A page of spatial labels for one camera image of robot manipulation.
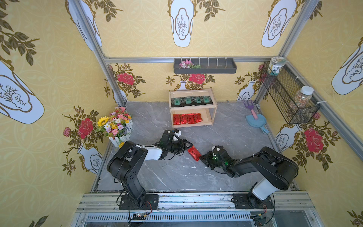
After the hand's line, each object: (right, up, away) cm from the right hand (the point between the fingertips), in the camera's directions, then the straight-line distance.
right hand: (199, 154), depth 90 cm
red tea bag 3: (-5, +22, +16) cm, 28 cm away
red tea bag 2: (-10, +22, +15) cm, 29 cm away
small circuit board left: (-33, -28, -17) cm, 47 cm away
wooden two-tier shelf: (-5, +30, 0) cm, 30 cm away
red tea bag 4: (+1, +23, +16) cm, 28 cm away
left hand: (-8, +6, +1) cm, 10 cm away
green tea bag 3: (0, +35, +3) cm, 35 cm away
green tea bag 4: (+5, +35, +2) cm, 35 cm away
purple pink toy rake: (+47, +33, +30) cm, 65 cm away
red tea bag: (-16, +22, +15) cm, 31 cm away
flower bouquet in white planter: (-51, +18, -5) cm, 54 cm away
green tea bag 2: (-7, +35, +3) cm, 36 cm away
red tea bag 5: (-3, +1, -1) cm, 4 cm away
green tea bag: (-15, +34, +2) cm, 37 cm away
